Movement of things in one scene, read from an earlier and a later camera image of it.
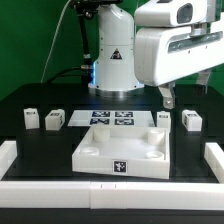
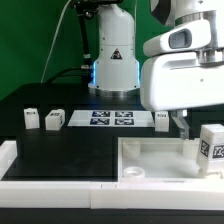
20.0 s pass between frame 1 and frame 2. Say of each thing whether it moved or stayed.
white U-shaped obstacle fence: stayed
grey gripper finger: moved
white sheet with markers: stayed
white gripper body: moved
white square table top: moved
